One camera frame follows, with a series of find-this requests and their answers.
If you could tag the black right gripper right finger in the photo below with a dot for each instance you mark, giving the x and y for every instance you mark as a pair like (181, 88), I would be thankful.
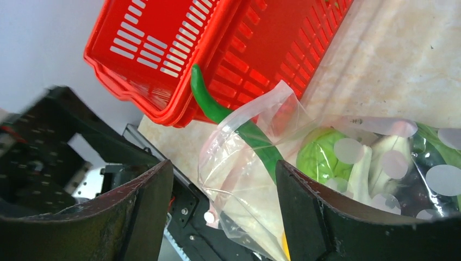
(322, 224)

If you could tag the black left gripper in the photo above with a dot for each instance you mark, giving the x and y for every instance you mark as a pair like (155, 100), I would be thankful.
(39, 169)

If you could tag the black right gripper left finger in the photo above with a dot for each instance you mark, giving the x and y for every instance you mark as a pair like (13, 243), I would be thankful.
(126, 223)

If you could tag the green lime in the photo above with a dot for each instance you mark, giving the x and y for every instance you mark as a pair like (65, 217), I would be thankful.
(316, 157)

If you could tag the clear zip top bag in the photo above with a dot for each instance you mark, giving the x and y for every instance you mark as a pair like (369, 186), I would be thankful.
(246, 198)

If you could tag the green pea pod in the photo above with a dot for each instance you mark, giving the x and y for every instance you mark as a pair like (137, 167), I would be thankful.
(235, 121)

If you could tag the green leafy vegetable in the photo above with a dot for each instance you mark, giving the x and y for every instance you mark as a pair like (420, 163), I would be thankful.
(435, 174)

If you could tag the yellow toy fruit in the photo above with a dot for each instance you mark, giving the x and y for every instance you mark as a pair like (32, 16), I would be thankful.
(285, 246)

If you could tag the red plastic basket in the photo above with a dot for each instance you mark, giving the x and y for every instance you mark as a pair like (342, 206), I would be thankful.
(143, 51)

